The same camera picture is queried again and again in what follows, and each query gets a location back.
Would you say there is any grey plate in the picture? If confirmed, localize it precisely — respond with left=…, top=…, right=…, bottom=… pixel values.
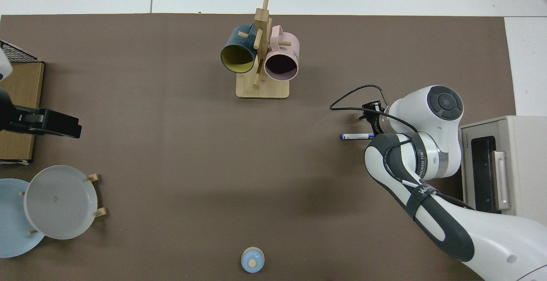
left=24, top=165, right=98, bottom=240

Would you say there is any wooden plate rack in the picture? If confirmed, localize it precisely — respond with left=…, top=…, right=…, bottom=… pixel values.
left=19, top=173, right=107, bottom=236

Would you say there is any light blue plate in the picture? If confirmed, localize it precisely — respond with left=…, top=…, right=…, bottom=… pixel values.
left=0, top=178, right=45, bottom=258

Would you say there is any wooden cup stand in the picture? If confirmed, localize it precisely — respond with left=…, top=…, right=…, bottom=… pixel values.
left=236, top=0, right=290, bottom=99

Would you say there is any brown table cloth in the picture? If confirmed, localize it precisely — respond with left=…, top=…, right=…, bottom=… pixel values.
left=0, top=14, right=516, bottom=281

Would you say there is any pink cup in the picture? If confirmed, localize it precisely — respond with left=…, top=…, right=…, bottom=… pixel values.
left=264, top=25, right=300, bottom=81

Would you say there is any dark teal cup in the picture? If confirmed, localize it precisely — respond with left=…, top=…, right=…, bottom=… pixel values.
left=221, top=24, right=258, bottom=74

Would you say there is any pale toaster oven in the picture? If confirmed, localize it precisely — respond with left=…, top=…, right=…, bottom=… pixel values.
left=459, top=115, right=547, bottom=227

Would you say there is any small blue round thing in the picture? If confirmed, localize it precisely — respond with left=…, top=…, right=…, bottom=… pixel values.
left=241, top=247, right=265, bottom=273

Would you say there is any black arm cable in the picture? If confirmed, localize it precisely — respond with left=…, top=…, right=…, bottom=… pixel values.
left=329, top=85, right=475, bottom=211

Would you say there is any wire basket with wooden floor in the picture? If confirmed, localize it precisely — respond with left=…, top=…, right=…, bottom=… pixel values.
left=0, top=39, right=45, bottom=165

